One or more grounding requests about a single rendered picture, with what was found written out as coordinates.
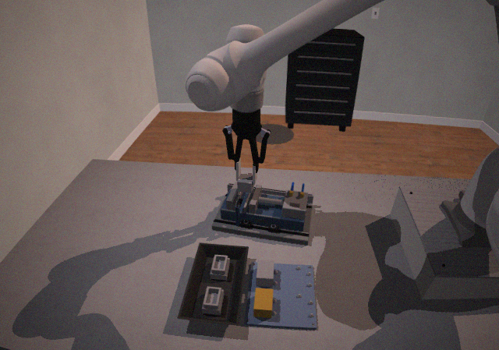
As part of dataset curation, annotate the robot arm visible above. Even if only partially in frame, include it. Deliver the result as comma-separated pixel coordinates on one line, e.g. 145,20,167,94
186,0,499,266

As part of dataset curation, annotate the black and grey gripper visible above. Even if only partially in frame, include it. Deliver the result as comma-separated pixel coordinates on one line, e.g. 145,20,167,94
222,109,271,183

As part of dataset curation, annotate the orange-yellow block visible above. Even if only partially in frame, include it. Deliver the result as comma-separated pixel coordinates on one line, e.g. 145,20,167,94
253,288,273,318

